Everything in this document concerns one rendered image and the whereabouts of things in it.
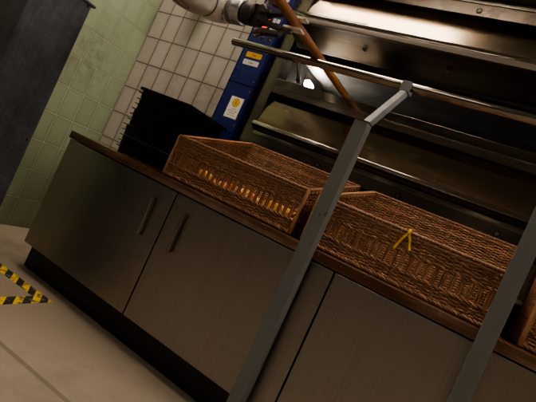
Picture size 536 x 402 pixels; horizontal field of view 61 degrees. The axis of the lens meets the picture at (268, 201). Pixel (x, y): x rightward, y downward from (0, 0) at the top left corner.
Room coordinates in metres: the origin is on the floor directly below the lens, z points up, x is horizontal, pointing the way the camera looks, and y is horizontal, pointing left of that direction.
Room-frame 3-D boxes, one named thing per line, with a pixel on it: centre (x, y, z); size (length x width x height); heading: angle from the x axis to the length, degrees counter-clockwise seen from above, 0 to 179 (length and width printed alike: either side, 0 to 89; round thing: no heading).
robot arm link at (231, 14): (1.55, 0.36, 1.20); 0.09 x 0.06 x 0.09; 152
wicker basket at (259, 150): (1.70, 0.04, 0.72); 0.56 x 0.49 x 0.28; 63
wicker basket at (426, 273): (1.42, -0.48, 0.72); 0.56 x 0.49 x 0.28; 61
